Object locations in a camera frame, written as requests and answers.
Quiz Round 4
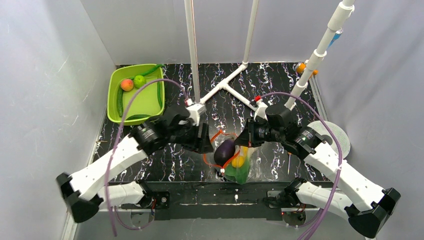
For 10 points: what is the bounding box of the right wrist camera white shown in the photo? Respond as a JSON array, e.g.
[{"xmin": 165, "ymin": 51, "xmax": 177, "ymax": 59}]
[{"xmin": 253, "ymin": 95, "xmax": 268, "ymax": 121}]

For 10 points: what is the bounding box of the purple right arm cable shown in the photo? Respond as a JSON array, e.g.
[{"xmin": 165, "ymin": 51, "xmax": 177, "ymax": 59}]
[{"xmin": 255, "ymin": 92, "xmax": 343, "ymax": 240}]

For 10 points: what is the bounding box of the green plastic basin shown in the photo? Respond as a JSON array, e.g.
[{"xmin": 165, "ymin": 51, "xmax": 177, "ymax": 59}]
[{"xmin": 107, "ymin": 63, "xmax": 165, "ymax": 126}]

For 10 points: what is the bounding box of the orange clamp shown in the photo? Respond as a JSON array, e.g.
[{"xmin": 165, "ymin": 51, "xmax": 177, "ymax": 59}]
[{"xmin": 294, "ymin": 62, "xmax": 319, "ymax": 76}]

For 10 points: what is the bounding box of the toy purple eggplant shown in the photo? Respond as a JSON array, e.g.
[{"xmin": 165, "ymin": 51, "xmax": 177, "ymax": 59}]
[{"xmin": 213, "ymin": 138, "xmax": 236, "ymax": 167}]

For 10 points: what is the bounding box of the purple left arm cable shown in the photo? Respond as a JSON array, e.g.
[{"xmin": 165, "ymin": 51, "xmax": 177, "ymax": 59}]
[{"xmin": 103, "ymin": 78, "xmax": 190, "ymax": 237}]

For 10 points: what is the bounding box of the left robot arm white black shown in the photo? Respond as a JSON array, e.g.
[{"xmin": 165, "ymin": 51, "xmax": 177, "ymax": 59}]
[{"xmin": 55, "ymin": 103, "xmax": 214, "ymax": 223}]

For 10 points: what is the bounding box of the toy green cucumber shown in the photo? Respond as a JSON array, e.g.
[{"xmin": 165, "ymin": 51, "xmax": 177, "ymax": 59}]
[{"xmin": 116, "ymin": 86, "xmax": 124, "ymax": 118}]

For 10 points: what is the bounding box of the toy green chili pepper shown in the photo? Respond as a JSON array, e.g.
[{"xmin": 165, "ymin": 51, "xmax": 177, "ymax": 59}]
[{"xmin": 129, "ymin": 64, "xmax": 165, "ymax": 80}]

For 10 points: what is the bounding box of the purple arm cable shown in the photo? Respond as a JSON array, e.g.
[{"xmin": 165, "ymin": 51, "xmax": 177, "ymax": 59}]
[
  {"xmin": 255, "ymin": 92, "xmax": 343, "ymax": 240},
  {"xmin": 103, "ymin": 78, "xmax": 190, "ymax": 237}
]

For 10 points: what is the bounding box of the toy green bean pod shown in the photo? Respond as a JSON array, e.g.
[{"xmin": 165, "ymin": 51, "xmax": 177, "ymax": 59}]
[{"xmin": 157, "ymin": 81, "xmax": 164, "ymax": 109}]

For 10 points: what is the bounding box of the toy peach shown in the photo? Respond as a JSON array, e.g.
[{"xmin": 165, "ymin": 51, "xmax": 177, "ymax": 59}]
[{"xmin": 120, "ymin": 78, "xmax": 134, "ymax": 92}]

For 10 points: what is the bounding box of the toy bok choy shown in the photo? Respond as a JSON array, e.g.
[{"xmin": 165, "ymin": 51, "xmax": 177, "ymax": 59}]
[{"xmin": 224, "ymin": 162, "xmax": 251, "ymax": 185}]

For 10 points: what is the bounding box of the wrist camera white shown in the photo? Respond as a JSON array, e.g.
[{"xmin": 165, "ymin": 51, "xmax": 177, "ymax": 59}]
[
  {"xmin": 253, "ymin": 95, "xmax": 268, "ymax": 121},
  {"xmin": 184, "ymin": 98, "xmax": 206, "ymax": 126}
]

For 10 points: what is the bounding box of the black marble pattern mat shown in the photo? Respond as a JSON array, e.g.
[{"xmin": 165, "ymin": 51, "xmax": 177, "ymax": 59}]
[{"xmin": 86, "ymin": 62, "xmax": 340, "ymax": 183}]

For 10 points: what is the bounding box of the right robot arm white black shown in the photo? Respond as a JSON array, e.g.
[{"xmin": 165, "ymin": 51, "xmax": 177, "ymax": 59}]
[{"xmin": 235, "ymin": 105, "xmax": 401, "ymax": 239}]

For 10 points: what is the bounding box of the white filament spool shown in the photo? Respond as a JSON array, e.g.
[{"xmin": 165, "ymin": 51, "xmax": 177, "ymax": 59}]
[{"xmin": 307, "ymin": 120, "xmax": 351, "ymax": 160}]

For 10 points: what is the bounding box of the white PVC pipe frame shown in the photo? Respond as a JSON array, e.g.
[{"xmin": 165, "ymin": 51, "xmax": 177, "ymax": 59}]
[{"xmin": 183, "ymin": 0, "xmax": 356, "ymax": 112}]

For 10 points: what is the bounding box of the toy green lime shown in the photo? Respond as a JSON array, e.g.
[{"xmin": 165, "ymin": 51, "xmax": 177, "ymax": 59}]
[{"xmin": 133, "ymin": 75, "xmax": 147, "ymax": 89}]

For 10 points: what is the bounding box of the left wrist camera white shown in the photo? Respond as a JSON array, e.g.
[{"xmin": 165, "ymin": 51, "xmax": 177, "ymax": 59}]
[{"xmin": 184, "ymin": 98, "xmax": 206, "ymax": 126}]

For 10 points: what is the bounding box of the yellow handle screwdriver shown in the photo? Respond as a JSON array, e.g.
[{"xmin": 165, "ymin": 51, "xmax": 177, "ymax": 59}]
[{"xmin": 287, "ymin": 152, "xmax": 292, "ymax": 176}]

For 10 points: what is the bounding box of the clear zip bag orange zipper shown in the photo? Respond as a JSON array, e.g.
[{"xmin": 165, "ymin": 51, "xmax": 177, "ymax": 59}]
[{"xmin": 202, "ymin": 130, "xmax": 257, "ymax": 183}]

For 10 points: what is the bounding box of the aluminium rail frame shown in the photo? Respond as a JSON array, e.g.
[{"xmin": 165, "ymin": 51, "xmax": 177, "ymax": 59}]
[{"xmin": 61, "ymin": 74, "xmax": 378, "ymax": 240}]

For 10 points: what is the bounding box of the toy yellow corn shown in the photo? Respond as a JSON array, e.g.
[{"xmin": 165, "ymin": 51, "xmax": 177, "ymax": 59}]
[{"xmin": 231, "ymin": 146, "xmax": 249, "ymax": 169}]

